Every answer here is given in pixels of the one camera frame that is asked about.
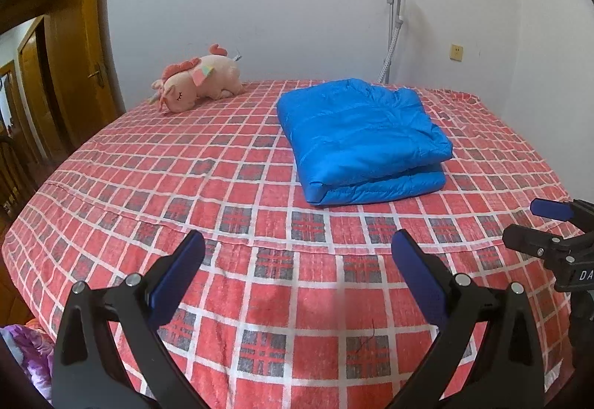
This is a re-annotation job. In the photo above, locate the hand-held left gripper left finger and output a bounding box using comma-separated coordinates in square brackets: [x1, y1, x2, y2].
[50, 230, 207, 409]

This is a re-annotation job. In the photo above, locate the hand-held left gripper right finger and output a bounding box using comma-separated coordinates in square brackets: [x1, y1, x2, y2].
[391, 230, 547, 409]

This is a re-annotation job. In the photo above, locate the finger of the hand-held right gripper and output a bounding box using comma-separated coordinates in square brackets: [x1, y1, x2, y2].
[502, 224, 594, 264]
[530, 198, 594, 222]

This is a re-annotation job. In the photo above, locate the blue puffer jacket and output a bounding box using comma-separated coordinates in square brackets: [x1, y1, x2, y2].
[277, 78, 454, 207]

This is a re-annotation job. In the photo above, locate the red plaid bed blanket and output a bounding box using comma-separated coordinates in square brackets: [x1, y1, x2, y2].
[0, 79, 586, 409]

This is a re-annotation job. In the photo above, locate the purple floral cloth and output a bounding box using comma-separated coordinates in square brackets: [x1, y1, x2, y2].
[0, 323, 56, 398]

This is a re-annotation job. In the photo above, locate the pink unicorn plush toy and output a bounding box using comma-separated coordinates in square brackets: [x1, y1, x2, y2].
[149, 43, 245, 115]

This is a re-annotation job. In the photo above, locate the dark wooden chair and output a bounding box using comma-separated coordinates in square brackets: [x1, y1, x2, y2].
[0, 135, 29, 215]

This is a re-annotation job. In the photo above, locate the open wooden inner door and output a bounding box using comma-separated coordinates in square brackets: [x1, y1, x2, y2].
[19, 16, 54, 163]

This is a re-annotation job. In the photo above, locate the white garment steamer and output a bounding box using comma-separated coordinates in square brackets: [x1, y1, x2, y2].
[378, 0, 411, 85]

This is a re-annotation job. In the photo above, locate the metal door handle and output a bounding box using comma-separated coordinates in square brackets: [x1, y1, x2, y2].
[87, 61, 107, 89]

